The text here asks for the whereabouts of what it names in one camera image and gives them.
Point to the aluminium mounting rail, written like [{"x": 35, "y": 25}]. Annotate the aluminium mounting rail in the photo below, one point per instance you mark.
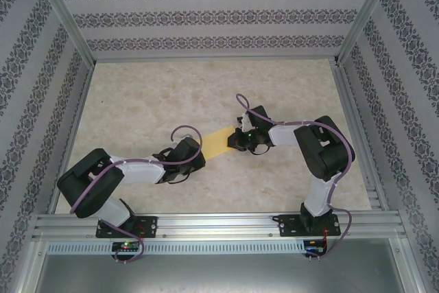
[{"x": 219, "y": 224}]

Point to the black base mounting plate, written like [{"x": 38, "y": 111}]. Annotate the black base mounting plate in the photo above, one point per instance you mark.
[
  {"x": 149, "y": 224},
  {"x": 288, "y": 226}
]

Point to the small controller board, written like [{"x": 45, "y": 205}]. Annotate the small controller board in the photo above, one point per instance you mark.
[
  {"x": 125, "y": 245},
  {"x": 313, "y": 243}
]

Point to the grey metal shelf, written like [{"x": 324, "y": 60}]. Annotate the grey metal shelf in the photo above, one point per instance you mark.
[{"x": 219, "y": 272}]

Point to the aluminium side rail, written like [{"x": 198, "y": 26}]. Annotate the aluminium side rail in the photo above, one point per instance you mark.
[
  {"x": 346, "y": 101},
  {"x": 80, "y": 101}
]

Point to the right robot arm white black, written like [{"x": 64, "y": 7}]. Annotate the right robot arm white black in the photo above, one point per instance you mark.
[{"x": 326, "y": 155}]

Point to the yellow paper sheet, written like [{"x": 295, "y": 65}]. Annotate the yellow paper sheet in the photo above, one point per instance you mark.
[{"x": 216, "y": 143}]

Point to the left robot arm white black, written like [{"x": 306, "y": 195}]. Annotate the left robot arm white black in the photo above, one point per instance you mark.
[{"x": 85, "y": 183}]

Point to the aluminium frame post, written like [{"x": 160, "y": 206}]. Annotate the aluminium frame post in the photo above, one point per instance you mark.
[
  {"x": 63, "y": 11},
  {"x": 367, "y": 11}
]

